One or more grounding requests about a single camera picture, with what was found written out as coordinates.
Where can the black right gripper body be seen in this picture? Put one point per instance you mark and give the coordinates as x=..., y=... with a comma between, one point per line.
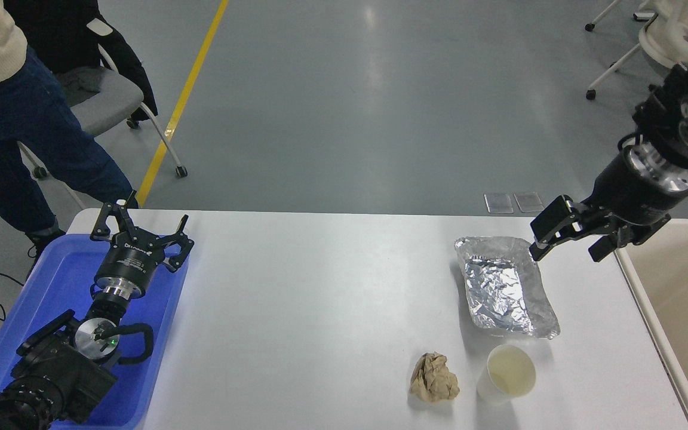
x=630, y=194

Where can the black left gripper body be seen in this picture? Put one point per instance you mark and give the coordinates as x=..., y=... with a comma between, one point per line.
x=129, y=263

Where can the white paper cup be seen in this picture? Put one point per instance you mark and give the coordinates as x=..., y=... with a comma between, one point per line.
x=510, y=370

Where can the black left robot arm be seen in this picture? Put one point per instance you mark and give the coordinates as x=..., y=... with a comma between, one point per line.
x=51, y=370

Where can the clear floor plate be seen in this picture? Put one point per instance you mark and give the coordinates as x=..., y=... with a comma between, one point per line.
x=498, y=203
x=528, y=201

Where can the blue plastic tray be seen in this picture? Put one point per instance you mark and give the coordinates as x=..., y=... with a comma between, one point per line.
x=51, y=280

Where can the large pale bin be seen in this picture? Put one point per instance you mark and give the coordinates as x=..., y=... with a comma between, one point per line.
x=684, y=298

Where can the silver foil tray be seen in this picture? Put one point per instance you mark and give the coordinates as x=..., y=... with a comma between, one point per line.
x=499, y=286

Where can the grey seat chair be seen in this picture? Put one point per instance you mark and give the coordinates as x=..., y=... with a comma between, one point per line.
x=105, y=98

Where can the person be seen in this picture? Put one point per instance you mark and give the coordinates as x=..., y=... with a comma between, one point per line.
x=15, y=131

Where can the white wheeled chair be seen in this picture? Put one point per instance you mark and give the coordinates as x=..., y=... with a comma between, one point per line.
x=663, y=36

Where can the black jacket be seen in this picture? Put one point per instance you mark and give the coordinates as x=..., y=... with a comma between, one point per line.
x=69, y=30

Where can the crumpled tan paper ball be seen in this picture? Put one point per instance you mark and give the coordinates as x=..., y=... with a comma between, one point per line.
x=435, y=379

